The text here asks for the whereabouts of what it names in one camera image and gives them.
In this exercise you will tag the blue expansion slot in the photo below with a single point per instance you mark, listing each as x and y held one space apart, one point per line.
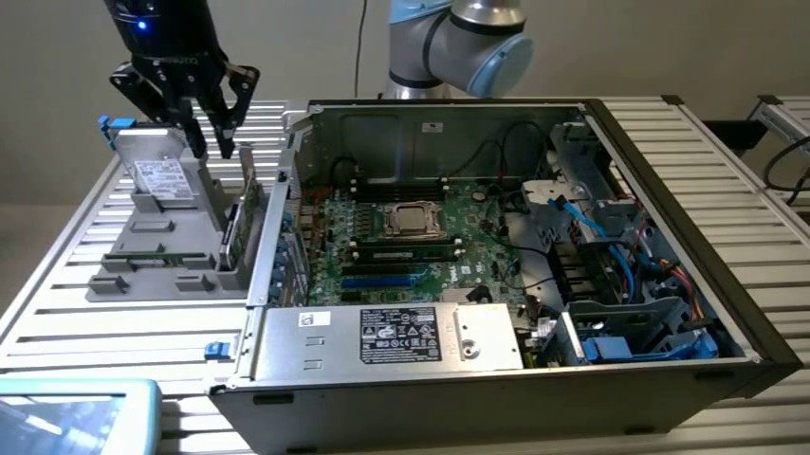
377 283

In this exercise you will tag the silver power supply unit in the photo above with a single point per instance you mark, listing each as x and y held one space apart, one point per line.
379 339

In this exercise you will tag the green motherboard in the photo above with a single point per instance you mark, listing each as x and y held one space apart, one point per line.
481 227

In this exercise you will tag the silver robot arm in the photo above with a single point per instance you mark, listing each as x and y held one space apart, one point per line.
443 42

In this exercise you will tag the installed RAM stick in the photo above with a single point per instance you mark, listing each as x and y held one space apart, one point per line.
405 256

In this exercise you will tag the neighbouring metal slat table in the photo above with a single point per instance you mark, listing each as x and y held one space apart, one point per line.
785 114

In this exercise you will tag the black expansion slot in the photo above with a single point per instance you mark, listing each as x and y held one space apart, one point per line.
377 271

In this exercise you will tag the grey parts rack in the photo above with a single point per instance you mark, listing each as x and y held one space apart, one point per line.
152 279

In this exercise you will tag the silver chipset heatsink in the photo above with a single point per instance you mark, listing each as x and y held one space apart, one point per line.
469 296

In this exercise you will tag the green loose RAM stick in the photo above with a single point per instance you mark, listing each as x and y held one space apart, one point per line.
155 258

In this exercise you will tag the silver hard disk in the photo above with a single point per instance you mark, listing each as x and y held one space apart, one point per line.
162 173

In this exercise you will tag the blue disk caddy clip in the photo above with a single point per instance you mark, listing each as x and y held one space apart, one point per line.
116 124

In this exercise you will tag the green graphics card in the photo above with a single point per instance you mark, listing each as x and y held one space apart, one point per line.
243 223

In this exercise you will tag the grey metal disk bay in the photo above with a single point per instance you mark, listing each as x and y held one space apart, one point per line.
570 189

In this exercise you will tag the blue plastic drive caddy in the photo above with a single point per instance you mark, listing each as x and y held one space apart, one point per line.
610 351

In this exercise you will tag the CPU socket with CPU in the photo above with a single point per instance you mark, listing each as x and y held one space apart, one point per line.
411 219

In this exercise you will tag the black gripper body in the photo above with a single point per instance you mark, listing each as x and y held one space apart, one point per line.
167 38

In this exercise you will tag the blue case latch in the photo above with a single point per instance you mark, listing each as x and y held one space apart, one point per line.
218 349

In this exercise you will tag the black RAM slots bank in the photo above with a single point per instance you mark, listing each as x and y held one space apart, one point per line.
395 192

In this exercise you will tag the black open PC case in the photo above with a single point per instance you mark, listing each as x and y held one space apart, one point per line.
443 412

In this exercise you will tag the light blue teach pendant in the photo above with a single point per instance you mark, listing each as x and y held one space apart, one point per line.
76 417

